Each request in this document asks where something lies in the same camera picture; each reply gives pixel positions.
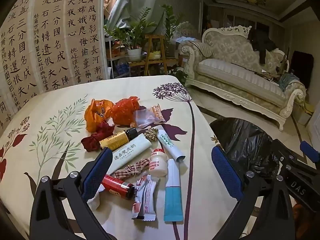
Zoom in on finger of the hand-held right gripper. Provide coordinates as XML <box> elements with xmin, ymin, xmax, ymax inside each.
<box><xmin>300</xmin><ymin>141</ymin><xmax>320</xmax><ymax>164</ymax></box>
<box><xmin>271</xmin><ymin>139</ymin><xmax>320</xmax><ymax>179</ymax></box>

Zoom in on ornate cream sofa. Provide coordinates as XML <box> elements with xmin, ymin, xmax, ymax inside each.
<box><xmin>179</xmin><ymin>25</ymin><xmax>307</xmax><ymax>130</ymax></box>

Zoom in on white tissue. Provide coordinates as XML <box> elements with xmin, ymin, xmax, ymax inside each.
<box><xmin>87</xmin><ymin>184</ymin><xmax>108</xmax><ymax>210</ymax></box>

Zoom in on wooden stool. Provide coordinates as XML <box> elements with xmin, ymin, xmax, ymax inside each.
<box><xmin>144</xmin><ymin>34</ymin><xmax>168</xmax><ymax>75</ymax></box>

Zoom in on floral tablecloth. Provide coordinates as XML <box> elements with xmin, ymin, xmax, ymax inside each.
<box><xmin>0</xmin><ymin>74</ymin><xmax>220</xmax><ymax>240</ymax></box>

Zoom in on white sachet packet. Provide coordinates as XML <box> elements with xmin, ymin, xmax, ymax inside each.
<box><xmin>110</xmin><ymin>137</ymin><xmax>152</xmax><ymax>172</ymax></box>

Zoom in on low wooden plant bench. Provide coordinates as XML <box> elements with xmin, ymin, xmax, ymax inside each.
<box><xmin>129</xmin><ymin>57</ymin><xmax>179</xmax><ymax>77</ymax></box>

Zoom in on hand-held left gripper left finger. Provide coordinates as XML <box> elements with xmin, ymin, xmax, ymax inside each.
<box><xmin>30</xmin><ymin>147</ymin><xmax>113</xmax><ymax>240</ymax></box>

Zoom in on potted plant in white pot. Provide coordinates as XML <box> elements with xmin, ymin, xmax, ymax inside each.
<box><xmin>104</xmin><ymin>7</ymin><xmax>157</xmax><ymax>62</ymax></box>

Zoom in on calligraphy paper sheet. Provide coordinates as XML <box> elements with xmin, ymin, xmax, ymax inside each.
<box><xmin>65</xmin><ymin>0</ymin><xmax>110</xmax><ymax>87</ymax></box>
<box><xmin>32</xmin><ymin>0</ymin><xmax>70</xmax><ymax>98</ymax></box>

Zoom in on black trash bag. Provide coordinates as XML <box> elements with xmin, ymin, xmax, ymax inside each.
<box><xmin>209</xmin><ymin>117</ymin><xmax>280</xmax><ymax>179</ymax></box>

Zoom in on white and red sachet wrapper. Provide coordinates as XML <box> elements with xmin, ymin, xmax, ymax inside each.
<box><xmin>132</xmin><ymin>171</ymin><xmax>160</xmax><ymax>221</ymax></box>

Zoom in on black clothing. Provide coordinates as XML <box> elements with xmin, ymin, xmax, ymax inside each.
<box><xmin>247</xmin><ymin>29</ymin><xmax>278</xmax><ymax>64</ymax></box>

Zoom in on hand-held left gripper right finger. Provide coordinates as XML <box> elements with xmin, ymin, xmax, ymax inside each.
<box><xmin>211</xmin><ymin>145</ymin><xmax>295</xmax><ymax>240</ymax></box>

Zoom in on light orange plastic bag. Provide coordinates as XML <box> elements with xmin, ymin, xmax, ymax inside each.
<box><xmin>84</xmin><ymin>99</ymin><xmax>116</xmax><ymax>133</ymax></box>

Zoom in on tall green plant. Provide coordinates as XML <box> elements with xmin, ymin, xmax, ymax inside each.
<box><xmin>161</xmin><ymin>4</ymin><xmax>185</xmax><ymax>58</ymax></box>

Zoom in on small green floor plant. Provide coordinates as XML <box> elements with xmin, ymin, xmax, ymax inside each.
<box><xmin>167</xmin><ymin>69</ymin><xmax>188</xmax><ymax>85</ymax></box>

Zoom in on brown bottle with yellow label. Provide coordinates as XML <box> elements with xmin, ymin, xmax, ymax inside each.
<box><xmin>99</xmin><ymin>127</ymin><xmax>139</xmax><ymax>151</ymax></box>

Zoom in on jute rope knot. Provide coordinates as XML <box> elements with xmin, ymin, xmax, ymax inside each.
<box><xmin>144</xmin><ymin>127</ymin><xmax>159</xmax><ymax>142</ymax></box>

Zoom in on metal shelf rack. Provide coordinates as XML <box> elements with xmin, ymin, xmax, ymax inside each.
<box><xmin>105</xmin><ymin>37</ymin><xmax>130</xmax><ymax>79</ymax></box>

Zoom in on dark red ribbon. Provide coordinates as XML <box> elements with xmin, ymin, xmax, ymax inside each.
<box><xmin>81</xmin><ymin>122</ymin><xmax>115</xmax><ymax>152</ymax></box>

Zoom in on white tube with green print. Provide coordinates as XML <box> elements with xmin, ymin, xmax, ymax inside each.
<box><xmin>157</xmin><ymin>130</ymin><xmax>187</xmax><ymax>162</ymax></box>

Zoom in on blue crate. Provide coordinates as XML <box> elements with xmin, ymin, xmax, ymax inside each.
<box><xmin>116</xmin><ymin>64</ymin><xmax>130</xmax><ymax>77</ymax></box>

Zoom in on teal cloth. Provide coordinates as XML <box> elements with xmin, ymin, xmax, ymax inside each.
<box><xmin>279</xmin><ymin>72</ymin><xmax>300</xmax><ymax>90</ymax></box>

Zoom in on dark bottle with red label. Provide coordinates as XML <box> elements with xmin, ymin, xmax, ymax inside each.
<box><xmin>101</xmin><ymin>174</ymin><xmax>135</xmax><ymax>200</ymax></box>

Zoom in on red checked ribbon bow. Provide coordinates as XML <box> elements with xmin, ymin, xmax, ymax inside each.
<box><xmin>114</xmin><ymin>158</ymin><xmax>150</xmax><ymax>180</ymax></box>

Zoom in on grey curtain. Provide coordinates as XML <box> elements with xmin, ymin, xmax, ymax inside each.
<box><xmin>106</xmin><ymin>0</ymin><xmax>173</xmax><ymax>34</ymax></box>

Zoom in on blue and white tube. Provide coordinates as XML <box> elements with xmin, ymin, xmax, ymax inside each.
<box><xmin>164</xmin><ymin>159</ymin><xmax>183</xmax><ymax>222</ymax></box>

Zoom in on red-orange plastic bag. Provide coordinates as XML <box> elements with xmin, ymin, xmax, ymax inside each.
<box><xmin>110</xmin><ymin>96</ymin><xmax>141</xmax><ymax>125</ymax></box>

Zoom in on clear wrapper with orange print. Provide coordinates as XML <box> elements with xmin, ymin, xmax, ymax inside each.
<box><xmin>130</xmin><ymin>104</ymin><xmax>166</xmax><ymax>128</ymax></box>

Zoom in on small white yogurt bottle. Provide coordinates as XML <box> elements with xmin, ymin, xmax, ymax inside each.
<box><xmin>149</xmin><ymin>149</ymin><xmax>167</xmax><ymax>177</ymax></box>

